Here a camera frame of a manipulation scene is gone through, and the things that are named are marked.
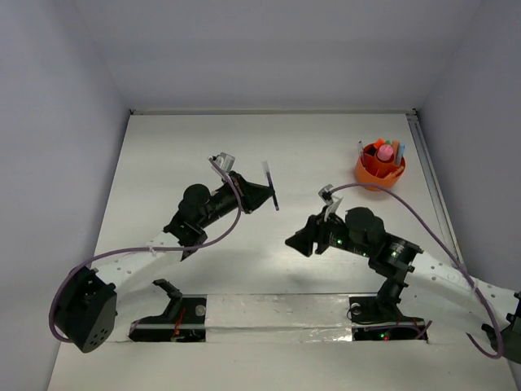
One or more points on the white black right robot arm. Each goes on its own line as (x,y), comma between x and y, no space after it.
(417,284)

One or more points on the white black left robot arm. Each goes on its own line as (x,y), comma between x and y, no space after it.
(92,300)

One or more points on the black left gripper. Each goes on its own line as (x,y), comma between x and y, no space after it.
(251,195)

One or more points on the blue tip clear highlighter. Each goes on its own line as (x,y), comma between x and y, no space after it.
(399,153)

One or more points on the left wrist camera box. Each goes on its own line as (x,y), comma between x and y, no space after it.
(222,162)

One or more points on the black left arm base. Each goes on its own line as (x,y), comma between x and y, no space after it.
(182,320)

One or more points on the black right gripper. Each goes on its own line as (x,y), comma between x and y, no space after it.
(313,231)

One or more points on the peach translucent marker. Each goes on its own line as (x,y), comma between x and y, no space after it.
(394,174)

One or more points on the orange round organizer container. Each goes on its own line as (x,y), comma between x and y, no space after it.
(375,170)

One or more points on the orange marker cap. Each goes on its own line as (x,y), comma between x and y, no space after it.
(379,143)

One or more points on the blue ballpoint pen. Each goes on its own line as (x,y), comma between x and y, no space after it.
(361,151)

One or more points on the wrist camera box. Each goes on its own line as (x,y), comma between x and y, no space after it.
(222,162)
(331,201)

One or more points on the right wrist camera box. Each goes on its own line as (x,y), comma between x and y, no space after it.
(331,201)

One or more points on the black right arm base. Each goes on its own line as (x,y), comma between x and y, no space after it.
(376,317)

